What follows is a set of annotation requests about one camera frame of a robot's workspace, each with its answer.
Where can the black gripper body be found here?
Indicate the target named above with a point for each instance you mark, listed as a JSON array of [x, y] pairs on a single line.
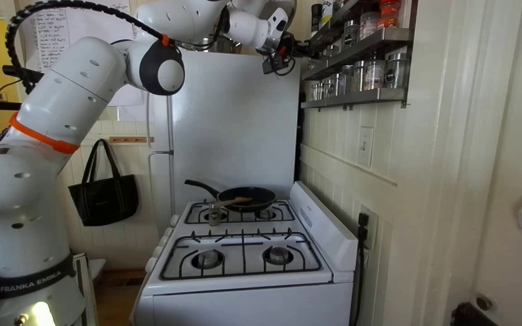
[[288, 46]]

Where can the wooden hook rail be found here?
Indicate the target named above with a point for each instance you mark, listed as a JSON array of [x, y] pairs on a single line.
[[130, 140]]

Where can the black camera on stand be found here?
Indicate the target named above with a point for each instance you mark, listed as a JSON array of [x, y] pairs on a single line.
[[20, 73]]

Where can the black tote bag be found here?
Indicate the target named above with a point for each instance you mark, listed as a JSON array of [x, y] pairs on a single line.
[[103, 202]]

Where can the white gas stove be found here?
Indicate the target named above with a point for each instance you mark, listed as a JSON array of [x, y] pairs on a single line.
[[243, 300]]

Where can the dark spice bottle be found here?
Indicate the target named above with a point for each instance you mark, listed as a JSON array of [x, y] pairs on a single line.
[[315, 17]]

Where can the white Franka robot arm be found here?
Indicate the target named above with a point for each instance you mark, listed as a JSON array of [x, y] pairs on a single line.
[[72, 84]]

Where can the handwritten white wall paper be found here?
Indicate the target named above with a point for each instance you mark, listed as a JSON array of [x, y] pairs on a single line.
[[54, 30]]

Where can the tan food piece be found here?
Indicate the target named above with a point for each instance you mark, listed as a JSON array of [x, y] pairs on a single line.
[[241, 200]]

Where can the metal wall spice rack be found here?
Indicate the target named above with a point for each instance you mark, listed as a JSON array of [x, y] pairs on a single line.
[[357, 97]]

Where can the white refrigerator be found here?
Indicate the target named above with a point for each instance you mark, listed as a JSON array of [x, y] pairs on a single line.
[[243, 133]]

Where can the white switch plate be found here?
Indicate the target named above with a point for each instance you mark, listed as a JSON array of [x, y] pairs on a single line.
[[364, 146]]

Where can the black stove grate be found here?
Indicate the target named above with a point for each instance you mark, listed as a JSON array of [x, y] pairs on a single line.
[[243, 256], [244, 222]]

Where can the red spice container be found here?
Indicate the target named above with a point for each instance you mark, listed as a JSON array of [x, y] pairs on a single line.
[[389, 12]]

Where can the black frying pan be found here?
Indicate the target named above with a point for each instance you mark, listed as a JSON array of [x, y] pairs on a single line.
[[248, 196]]

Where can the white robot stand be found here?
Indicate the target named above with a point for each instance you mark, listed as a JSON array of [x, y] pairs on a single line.
[[87, 291]]

